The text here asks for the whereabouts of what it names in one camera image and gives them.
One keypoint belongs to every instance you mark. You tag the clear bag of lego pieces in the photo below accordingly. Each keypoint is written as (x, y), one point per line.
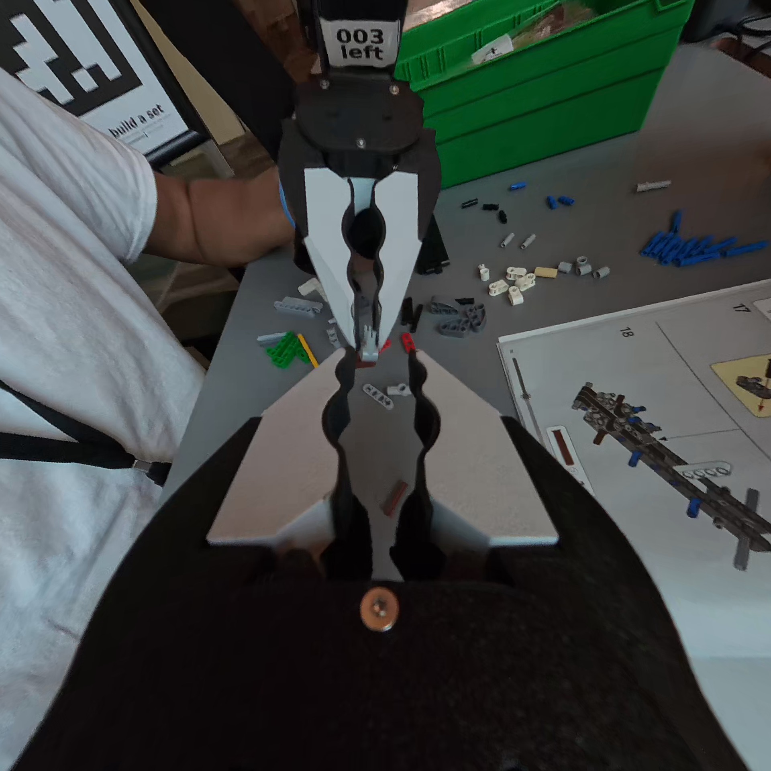
(542, 21)

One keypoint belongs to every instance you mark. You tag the light grey lego beam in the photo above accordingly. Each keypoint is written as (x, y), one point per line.
(295, 307)

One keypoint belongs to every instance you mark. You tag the green plastic bin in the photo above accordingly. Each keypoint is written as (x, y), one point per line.
(542, 102)

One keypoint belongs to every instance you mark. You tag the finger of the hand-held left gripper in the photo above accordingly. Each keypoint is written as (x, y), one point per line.
(400, 223)
(324, 223)

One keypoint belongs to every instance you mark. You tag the brown lego axle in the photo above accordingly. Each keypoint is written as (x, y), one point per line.
(394, 498)

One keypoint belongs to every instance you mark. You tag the yellow lego axle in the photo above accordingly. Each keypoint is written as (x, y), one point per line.
(308, 350)

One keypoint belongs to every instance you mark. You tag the white lego panel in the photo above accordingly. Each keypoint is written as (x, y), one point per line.
(310, 288)

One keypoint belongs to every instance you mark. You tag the pile of blue lego pins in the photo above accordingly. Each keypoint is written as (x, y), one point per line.
(686, 250)

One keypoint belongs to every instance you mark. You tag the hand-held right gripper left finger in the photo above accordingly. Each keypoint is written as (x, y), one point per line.
(283, 476)

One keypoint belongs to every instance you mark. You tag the person's left forearm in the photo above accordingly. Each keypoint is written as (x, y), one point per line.
(223, 220)

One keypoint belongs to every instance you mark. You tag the large green lego piece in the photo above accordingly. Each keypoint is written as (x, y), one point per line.
(283, 352)

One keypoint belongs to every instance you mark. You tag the black framed sign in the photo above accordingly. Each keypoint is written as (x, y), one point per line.
(90, 72)

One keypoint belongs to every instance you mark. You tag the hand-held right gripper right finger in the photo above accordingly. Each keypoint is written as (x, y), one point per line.
(482, 476)

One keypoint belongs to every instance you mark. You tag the light grey lego axle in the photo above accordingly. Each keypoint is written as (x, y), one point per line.
(653, 185)
(271, 338)

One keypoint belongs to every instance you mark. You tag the blue wristband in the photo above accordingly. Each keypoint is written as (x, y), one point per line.
(286, 205)

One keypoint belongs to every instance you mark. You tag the person in white shirt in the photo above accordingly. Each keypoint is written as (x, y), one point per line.
(66, 301)

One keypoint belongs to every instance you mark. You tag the black lego beam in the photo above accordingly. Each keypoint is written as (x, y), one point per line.
(435, 253)

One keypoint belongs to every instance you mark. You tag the open instruction booklet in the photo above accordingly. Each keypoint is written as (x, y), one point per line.
(662, 373)

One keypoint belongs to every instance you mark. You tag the light grey lego connector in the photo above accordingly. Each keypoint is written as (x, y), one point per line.
(368, 340)

